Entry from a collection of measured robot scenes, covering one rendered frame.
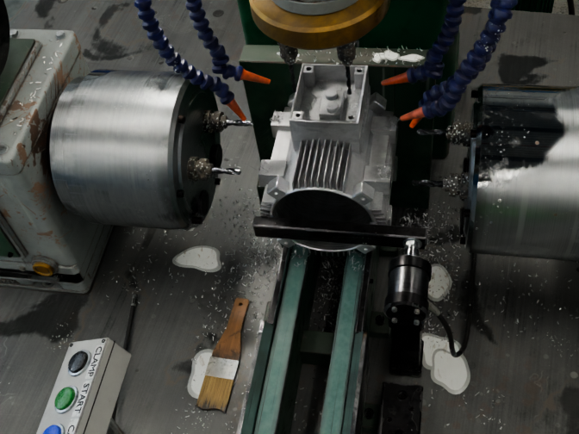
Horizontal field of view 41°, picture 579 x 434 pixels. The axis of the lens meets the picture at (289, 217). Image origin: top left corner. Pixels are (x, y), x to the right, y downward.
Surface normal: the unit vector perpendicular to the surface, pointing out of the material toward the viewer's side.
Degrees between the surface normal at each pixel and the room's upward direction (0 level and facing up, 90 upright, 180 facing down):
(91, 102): 9
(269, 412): 0
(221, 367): 0
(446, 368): 0
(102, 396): 66
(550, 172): 39
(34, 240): 90
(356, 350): 45
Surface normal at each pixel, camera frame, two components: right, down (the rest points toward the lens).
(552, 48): -0.11, -0.60
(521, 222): -0.19, 0.59
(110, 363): 0.85, -0.18
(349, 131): -0.17, 0.80
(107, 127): -0.18, -0.15
